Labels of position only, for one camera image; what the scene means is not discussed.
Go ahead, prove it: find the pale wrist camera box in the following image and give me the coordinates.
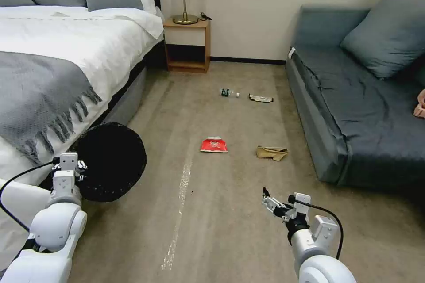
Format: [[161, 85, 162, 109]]
[[293, 192, 312, 214], [59, 152, 79, 172]]

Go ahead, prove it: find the grey upholstered bed base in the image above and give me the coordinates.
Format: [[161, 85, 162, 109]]
[[98, 62, 149, 134]]

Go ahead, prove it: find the wooden nightstand white drawer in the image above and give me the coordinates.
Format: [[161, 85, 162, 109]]
[[162, 17, 212, 74]]

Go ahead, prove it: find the blue-grey sofa cushion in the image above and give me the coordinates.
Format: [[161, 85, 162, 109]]
[[340, 0, 425, 80]]

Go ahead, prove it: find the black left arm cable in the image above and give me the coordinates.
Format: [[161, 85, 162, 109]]
[[0, 161, 56, 233]]

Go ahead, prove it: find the plastic bottle dark label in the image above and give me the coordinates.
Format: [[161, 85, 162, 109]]
[[219, 88, 242, 99]]

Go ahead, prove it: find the red snack bag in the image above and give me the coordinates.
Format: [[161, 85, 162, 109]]
[[200, 135, 229, 154]]

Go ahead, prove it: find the blue-grey sofa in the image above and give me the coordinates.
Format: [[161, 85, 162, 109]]
[[285, 0, 425, 195]]

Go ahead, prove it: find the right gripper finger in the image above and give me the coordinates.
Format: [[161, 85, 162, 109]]
[[262, 187, 293, 210], [261, 200, 294, 221]]

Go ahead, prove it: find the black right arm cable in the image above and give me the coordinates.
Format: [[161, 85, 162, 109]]
[[308, 204, 343, 260]]

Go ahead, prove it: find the pale pink object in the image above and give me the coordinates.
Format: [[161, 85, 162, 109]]
[[413, 88, 425, 119]]

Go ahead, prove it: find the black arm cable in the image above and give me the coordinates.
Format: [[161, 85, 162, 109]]
[[0, 161, 56, 233], [308, 204, 343, 260]]

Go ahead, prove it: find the grey fringed throw blanket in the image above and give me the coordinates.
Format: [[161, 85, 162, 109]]
[[0, 51, 103, 165]]

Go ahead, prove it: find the dark crumpled food wrapper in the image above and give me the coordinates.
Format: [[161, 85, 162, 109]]
[[248, 93, 274, 103]]

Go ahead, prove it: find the black mesh trash bin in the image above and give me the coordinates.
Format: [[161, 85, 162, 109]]
[[74, 122, 148, 203]]

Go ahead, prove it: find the crumpled brown paper bag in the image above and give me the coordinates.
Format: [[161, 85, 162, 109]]
[[256, 145, 289, 162]]

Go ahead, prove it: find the white bed duvet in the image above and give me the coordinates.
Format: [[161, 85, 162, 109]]
[[0, 5, 165, 254]]

